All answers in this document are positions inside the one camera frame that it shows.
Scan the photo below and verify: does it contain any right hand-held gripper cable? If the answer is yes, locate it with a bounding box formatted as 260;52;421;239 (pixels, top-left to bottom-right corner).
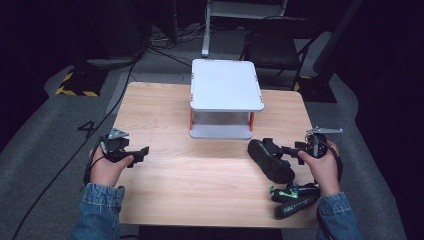
328;142;344;184

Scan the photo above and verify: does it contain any person's left hand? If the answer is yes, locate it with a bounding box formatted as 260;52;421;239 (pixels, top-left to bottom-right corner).
88;144;135;188

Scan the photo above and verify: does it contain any black folding chair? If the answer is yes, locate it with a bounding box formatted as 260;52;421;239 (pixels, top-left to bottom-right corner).
239;16;322;91

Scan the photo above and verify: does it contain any black yellow striped base plate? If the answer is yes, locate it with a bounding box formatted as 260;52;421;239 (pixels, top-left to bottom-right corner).
54;64;110;98

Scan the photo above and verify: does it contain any dark slanted pole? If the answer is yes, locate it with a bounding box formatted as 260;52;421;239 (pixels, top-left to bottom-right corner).
312;0;365;75

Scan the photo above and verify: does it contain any black base plate yellow edge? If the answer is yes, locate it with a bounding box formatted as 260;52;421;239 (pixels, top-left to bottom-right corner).
293;74;338;104

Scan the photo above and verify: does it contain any white two-tier shoe rack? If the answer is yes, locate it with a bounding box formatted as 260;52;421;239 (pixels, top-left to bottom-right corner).
189;58;265;140

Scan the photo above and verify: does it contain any long black floor cable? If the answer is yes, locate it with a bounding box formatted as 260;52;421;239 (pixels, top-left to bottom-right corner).
11;49;143;240

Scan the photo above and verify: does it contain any black green sneaker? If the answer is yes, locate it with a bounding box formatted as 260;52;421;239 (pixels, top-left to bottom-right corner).
247;137;296;185
269;181;321;220

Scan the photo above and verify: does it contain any white metal stand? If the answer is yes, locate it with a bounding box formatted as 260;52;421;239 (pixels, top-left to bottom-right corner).
201;0;288;58

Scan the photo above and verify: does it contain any person's right hand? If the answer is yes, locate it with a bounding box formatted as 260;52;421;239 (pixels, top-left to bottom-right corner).
297;139;342;198

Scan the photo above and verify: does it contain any hand-held gripper cable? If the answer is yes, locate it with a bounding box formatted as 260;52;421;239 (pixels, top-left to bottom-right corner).
328;142;344;184
82;135;108;186

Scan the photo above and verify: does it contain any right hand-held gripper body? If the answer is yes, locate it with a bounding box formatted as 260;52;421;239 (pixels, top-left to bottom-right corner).
304;126;344;159

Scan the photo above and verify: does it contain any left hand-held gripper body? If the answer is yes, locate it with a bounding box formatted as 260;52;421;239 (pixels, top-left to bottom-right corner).
99;128;134;164

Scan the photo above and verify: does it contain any left hand-held gripper cable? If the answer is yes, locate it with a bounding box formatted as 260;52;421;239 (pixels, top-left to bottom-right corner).
82;135;108;186

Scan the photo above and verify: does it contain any grey flat stand base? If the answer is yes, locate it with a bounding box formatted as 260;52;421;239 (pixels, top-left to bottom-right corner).
85;57;138;68

